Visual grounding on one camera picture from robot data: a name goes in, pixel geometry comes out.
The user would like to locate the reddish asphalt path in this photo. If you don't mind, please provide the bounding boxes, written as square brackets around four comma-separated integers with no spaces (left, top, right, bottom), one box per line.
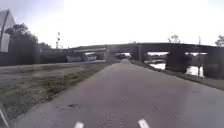
[12,59,224,128]

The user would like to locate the vehicle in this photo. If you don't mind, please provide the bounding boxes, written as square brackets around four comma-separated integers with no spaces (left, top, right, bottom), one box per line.
[66,55,83,63]

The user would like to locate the concrete bridge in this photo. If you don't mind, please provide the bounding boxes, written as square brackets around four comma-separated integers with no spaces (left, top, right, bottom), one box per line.
[68,42,224,73]

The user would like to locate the grey road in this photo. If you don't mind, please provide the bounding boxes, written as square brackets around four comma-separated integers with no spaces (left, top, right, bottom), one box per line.
[0,59,108,70]

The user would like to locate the bare tree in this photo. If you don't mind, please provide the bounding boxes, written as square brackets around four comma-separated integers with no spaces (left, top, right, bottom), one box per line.
[167,34,181,44]

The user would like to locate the robot's own part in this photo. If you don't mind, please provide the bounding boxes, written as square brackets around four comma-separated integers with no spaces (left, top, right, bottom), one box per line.
[137,118,151,128]
[73,121,85,128]

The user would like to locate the grass verge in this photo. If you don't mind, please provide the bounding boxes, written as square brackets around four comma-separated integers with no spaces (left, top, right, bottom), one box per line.
[0,62,113,124]

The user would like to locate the canal water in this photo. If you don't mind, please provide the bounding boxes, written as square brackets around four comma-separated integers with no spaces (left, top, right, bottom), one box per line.
[148,62,205,78]

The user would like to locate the grassy canal bank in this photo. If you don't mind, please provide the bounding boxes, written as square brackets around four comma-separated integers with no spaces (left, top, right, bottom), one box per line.
[129,59,224,92]

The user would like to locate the dark trees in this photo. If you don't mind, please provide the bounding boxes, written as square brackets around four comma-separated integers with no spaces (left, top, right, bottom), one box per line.
[0,23,69,66]

